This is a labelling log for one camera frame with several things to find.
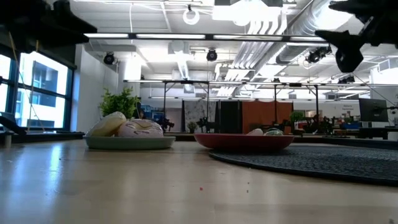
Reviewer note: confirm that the background black robot arm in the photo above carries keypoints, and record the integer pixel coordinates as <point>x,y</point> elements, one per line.
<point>205,124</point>
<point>166,124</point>

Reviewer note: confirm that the black slanted bracket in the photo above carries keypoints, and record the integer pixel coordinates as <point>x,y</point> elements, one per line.
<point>12,124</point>

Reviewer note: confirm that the black low window ledge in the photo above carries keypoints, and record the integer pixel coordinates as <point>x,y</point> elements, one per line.
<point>46,137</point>

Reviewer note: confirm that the tiny potted plant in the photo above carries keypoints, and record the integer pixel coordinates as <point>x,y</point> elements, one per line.
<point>192,126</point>

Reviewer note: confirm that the pale yellow frosted donut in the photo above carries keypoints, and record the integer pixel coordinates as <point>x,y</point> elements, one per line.
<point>107,126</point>

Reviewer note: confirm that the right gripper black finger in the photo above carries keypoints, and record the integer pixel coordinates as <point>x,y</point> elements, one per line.
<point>354,6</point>
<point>349,53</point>

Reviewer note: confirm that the grey patterned curtain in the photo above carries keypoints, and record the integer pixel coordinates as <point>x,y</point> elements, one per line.
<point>196,110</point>

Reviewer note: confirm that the black ceiling spot lamp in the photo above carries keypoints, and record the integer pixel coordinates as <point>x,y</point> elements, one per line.
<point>212,56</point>
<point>109,59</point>

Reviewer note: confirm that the black metal frame rig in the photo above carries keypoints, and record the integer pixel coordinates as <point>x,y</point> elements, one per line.
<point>186,82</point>

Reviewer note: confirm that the red plate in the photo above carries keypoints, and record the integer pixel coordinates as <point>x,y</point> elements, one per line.
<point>242,143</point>

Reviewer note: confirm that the black curtain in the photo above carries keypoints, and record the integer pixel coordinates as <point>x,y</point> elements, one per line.
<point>230,115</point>

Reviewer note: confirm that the orange partition wall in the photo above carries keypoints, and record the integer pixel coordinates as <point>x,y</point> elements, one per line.
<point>264,115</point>

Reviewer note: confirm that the dark woven round mat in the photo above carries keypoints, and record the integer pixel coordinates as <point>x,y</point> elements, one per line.
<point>326,165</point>

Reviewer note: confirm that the black ceiling mounted device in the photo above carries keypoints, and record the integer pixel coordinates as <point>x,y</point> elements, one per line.
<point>346,80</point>

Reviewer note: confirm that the small green background plant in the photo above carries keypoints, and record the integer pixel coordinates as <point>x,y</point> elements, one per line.
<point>297,116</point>

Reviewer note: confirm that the pale green plate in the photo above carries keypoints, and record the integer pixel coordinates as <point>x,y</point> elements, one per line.
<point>140,142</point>

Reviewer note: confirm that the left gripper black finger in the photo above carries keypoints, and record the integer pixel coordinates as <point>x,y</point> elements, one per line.
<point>73,20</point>
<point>68,38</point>

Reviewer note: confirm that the green plant in white pot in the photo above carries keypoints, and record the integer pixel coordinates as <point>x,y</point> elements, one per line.
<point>118,102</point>

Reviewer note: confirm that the black computer monitor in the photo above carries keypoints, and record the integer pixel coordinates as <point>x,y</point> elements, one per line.
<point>373,110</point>

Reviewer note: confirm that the person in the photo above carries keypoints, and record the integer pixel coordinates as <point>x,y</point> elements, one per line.
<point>142,113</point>

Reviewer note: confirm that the small white post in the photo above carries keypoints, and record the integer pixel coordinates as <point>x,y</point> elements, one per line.
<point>7,141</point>

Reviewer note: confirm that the green frosted donut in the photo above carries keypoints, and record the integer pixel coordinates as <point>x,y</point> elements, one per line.
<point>273,132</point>

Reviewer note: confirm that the silver ventilation duct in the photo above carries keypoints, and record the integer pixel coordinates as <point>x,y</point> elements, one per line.
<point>298,34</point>

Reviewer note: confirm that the purple frosted sprinkled donut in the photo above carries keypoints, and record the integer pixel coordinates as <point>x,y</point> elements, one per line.
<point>140,129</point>

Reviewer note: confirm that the blue storage box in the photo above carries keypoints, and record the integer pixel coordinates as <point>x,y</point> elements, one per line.
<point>350,126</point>

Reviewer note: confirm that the black ceiling camera cluster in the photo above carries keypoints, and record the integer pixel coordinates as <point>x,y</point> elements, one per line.
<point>315,56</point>

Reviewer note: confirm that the long ceiling light bar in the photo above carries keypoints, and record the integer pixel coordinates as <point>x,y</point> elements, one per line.
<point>171,36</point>

